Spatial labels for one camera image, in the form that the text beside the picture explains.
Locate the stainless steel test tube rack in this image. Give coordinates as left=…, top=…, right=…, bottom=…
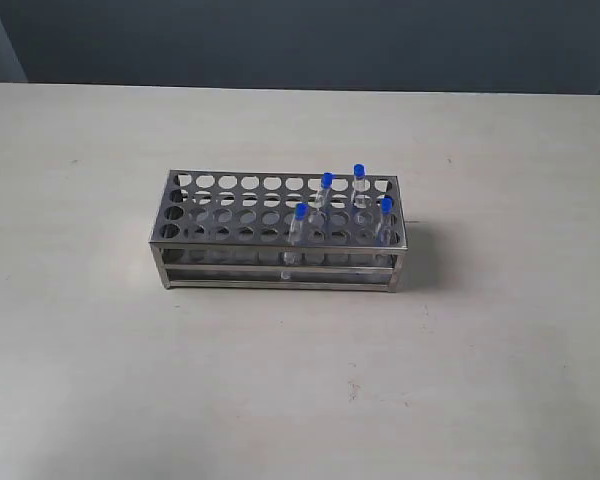
left=149, top=170, right=408, bottom=292

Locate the blue capped tube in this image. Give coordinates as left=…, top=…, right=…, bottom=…
left=375, top=196, right=393, bottom=248
left=283, top=203, right=309, bottom=267
left=309, top=172, right=333, bottom=226
left=351, top=163, right=367, bottom=209

